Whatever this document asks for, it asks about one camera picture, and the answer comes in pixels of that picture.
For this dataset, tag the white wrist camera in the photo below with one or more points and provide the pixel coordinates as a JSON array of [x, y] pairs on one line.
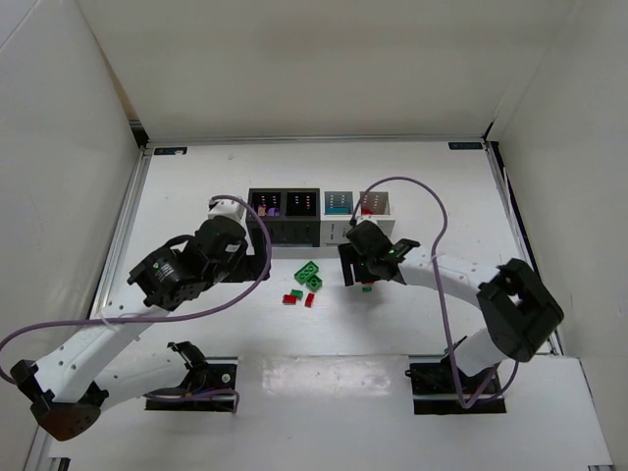
[[227, 208], [364, 218]]

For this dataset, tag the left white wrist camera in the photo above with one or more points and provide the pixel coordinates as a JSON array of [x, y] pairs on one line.
[[227, 208]]

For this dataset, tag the small red lego brick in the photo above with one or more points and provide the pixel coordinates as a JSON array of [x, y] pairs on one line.
[[309, 300]]

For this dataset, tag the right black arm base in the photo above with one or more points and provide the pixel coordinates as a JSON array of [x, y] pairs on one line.
[[434, 392]]

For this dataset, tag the red and green lego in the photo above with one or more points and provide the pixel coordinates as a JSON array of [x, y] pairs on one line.
[[288, 298]]

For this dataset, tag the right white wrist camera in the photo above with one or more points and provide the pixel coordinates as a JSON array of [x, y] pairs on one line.
[[364, 218]]

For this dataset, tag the blue label right corner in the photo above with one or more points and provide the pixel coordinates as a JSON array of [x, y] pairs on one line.
[[465, 145]]

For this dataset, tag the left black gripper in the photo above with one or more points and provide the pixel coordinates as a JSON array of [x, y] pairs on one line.
[[260, 260]]

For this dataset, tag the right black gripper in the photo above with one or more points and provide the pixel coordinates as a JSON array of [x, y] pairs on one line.
[[350, 265]]

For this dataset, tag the black double bin container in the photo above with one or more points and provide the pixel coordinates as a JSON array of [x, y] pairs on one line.
[[300, 220]]

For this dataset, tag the blue label corner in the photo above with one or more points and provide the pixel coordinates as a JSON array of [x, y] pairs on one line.
[[465, 145], [169, 151]]

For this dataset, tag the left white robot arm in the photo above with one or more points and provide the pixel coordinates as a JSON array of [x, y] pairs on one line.
[[70, 387]]

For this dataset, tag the large green lego brick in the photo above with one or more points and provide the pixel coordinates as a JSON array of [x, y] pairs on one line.
[[305, 272]]

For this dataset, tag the square green lego brick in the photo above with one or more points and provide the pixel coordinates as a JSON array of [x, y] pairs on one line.
[[314, 283]]

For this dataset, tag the blue label left corner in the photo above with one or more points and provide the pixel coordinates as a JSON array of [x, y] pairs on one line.
[[169, 151]]

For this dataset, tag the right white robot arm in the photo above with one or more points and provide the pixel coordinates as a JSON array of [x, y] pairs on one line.
[[519, 312]]

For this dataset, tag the teal lego brick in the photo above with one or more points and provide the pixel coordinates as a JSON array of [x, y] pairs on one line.
[[337, 211]]

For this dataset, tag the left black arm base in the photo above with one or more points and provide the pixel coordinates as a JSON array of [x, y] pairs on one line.
[[211, 389]]

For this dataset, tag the white double bin container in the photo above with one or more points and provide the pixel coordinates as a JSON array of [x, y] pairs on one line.
[[333, 229]]

